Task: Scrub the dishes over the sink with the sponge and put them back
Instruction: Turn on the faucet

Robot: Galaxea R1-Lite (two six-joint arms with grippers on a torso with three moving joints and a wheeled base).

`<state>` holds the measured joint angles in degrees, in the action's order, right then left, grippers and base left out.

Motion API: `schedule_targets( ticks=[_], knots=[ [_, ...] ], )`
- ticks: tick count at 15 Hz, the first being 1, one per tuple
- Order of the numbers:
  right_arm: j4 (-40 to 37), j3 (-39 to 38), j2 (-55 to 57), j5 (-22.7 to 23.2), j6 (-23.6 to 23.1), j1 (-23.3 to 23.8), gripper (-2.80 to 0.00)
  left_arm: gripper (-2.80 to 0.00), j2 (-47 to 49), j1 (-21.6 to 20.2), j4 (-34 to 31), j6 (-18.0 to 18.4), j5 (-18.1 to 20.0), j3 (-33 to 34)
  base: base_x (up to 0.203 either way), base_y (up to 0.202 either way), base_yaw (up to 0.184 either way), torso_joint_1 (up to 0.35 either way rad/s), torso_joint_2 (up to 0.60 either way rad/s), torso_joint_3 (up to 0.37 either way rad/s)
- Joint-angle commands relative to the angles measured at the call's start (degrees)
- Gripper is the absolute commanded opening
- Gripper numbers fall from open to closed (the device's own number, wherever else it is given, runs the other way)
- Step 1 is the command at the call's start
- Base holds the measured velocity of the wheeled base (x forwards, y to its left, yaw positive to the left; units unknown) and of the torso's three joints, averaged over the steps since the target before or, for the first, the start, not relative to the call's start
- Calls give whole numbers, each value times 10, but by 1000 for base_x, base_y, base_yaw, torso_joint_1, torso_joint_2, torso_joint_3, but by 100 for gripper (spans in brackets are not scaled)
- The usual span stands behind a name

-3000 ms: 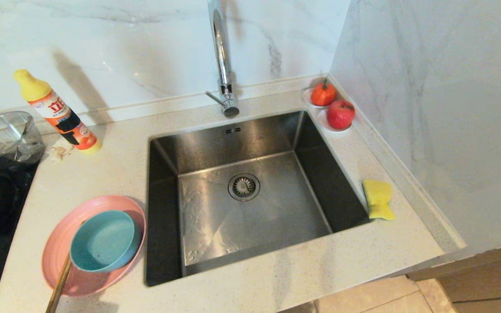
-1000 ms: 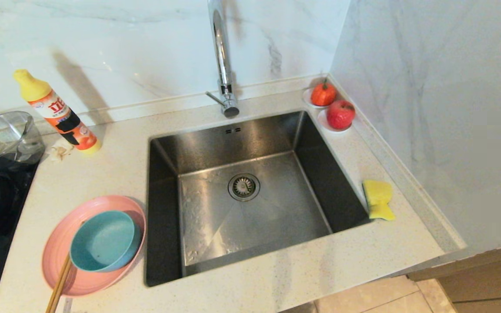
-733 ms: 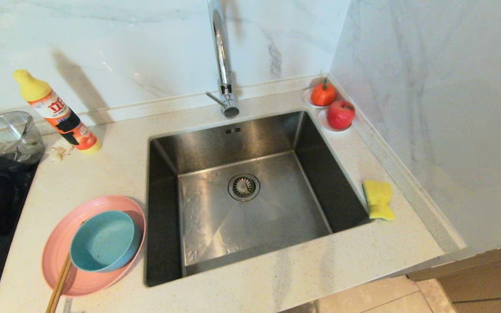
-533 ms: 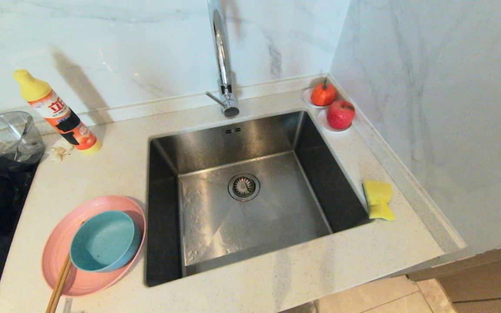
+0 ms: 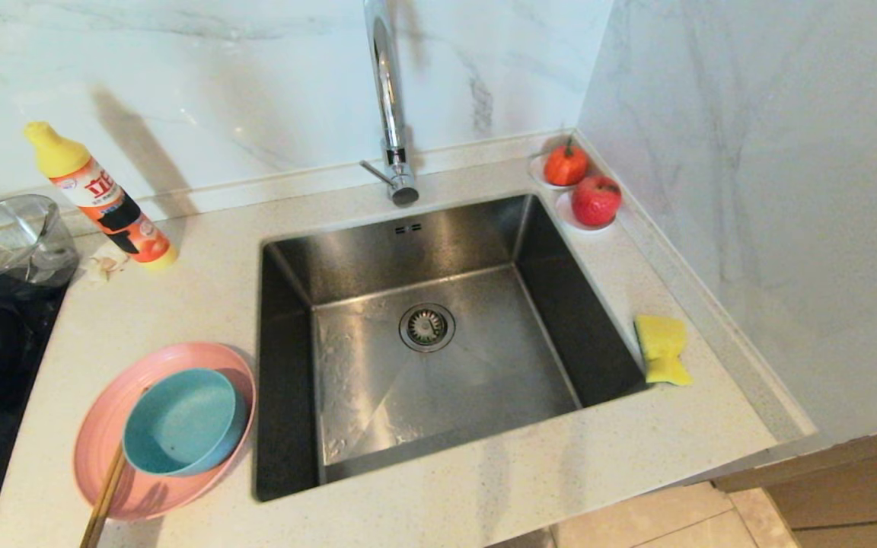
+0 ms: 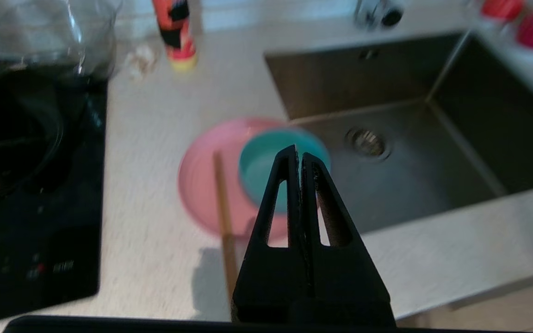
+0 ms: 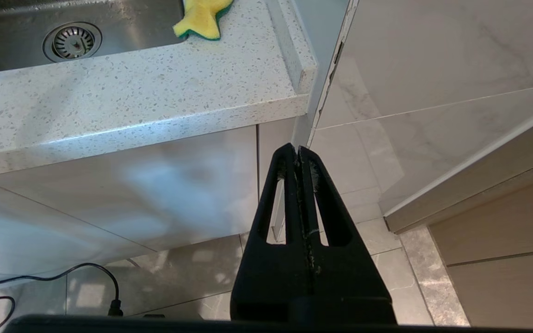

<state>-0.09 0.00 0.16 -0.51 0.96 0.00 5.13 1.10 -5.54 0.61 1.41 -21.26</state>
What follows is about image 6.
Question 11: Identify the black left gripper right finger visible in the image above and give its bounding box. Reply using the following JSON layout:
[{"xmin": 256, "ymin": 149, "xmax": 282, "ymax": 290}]
[{"xmin": 300, "ymin": 152, "xmax": 397, "ymax": 324}]

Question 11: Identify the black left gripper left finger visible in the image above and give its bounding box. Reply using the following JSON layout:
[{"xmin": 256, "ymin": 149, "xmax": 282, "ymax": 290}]
[{"xmin": 231, "ymin": 144, "xmax": 312, "ymax": 324}]

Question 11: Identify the yellow-capped dish soap bottle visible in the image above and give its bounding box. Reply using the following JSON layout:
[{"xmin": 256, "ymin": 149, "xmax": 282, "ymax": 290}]
[{"xmin": 152, "ymin": 0, "xmax": 198, "ymax": 71}]

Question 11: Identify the stainless steel sink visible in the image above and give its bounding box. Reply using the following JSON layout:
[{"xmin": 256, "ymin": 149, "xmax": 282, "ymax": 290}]
[{"xmin": 264, "ymin": 31, "xmax": 533, "ymax": 234}]

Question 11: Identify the metal sink drain strainer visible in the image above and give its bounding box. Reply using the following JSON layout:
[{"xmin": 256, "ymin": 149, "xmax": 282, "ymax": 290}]
[{"xmin": 344, "ymin": 128, "xmax": 392, "ymax": 161}]

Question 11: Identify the wooden chopstick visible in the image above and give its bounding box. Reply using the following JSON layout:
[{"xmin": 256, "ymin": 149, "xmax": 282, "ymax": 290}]
[{"xmin": 213, "ymin": 152, "xmax": 240, "ymax": 306}]

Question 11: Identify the pink plate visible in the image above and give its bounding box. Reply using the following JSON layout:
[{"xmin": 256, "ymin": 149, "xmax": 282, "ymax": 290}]
[{"xmin": 178, "ymin": 118, "xmax": 327, "ymax": 239}]

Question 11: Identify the teal bowl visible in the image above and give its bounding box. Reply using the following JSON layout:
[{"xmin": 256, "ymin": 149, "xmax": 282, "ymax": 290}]
[{"xmin": 239, "ymin": 128, "xmax": 332, "ymax": 216}]

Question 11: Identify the black induction cooktop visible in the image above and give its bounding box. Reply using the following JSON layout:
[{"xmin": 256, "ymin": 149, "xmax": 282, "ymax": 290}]
[{"xmin": 0, "ymin": 65, "xmax": 108, "ymax": 327}]

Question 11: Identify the crumpled white paper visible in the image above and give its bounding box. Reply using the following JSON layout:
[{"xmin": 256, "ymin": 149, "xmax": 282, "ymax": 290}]
[{"xmin": 125, "ymin": 44, "xmax": 158, "ymax": 79}]

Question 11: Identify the chrome faucet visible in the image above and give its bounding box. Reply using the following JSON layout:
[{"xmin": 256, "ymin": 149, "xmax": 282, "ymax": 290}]
[{"xmin": 354, "ymin": 0, "xmax": 404, "ymax": 28}]

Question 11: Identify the orange red tomato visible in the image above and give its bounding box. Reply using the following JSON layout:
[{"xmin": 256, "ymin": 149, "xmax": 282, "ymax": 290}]
[{"xmin": 481, "ymin": 0, "xmax": 525, "ymax": 20}]

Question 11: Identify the clear glass bowl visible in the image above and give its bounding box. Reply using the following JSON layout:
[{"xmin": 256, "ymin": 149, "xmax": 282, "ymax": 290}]
[{"xmin": 0, "ymin": 0, "xmax": 121, "ymax": 80}]

